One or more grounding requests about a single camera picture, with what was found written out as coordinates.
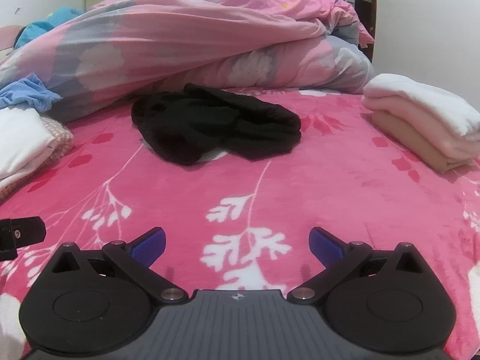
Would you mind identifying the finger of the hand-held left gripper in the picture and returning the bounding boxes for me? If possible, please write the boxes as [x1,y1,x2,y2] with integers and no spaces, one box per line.
[0,216,46,262]

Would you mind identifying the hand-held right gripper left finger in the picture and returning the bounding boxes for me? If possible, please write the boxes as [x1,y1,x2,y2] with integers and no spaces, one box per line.
[49,227,188,304]

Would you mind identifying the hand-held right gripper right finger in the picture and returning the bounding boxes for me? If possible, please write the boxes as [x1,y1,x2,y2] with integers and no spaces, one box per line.
[287,227,426,304]

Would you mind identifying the black t-shirt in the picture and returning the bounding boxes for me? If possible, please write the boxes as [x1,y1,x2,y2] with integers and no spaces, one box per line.
[131,82,302,166]

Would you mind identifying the stack of folded clothes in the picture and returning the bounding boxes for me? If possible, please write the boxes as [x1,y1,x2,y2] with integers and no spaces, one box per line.
[362,73,480,141]

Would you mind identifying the pink flower-print blanket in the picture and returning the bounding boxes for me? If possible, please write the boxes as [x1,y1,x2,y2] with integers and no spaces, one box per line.
[0,86,480,360]

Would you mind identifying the beige folded garment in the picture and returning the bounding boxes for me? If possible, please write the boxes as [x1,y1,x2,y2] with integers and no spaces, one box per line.
[371,110,475,175]

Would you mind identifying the light blue garment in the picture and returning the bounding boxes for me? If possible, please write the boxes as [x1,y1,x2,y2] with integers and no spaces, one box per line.
[0,73,62,113]

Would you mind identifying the cream padded headboard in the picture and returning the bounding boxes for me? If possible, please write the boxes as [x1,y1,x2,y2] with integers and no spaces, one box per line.
[0,24,27,51]

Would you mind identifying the turquoise plush toy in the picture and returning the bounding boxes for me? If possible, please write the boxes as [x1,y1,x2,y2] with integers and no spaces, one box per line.
[14,6,85,49]

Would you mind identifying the pink floral quilt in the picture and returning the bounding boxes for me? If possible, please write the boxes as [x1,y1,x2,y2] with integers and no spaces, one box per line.
[0,0,376,124]

